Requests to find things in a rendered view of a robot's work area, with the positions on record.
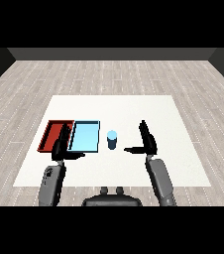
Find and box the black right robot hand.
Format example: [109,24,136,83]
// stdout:
[123,119,159,157]

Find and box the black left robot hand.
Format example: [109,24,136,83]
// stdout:
[51,123,86,163]

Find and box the red shallow open box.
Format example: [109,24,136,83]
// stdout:
[37,119,75,154]

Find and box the light blue shallow open box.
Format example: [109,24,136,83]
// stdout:
[66,119,101,154]

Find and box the small blue can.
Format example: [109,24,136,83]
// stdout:
[106,129,119,151]

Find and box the dark grey robot body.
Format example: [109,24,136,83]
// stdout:
[81,187,144,207]

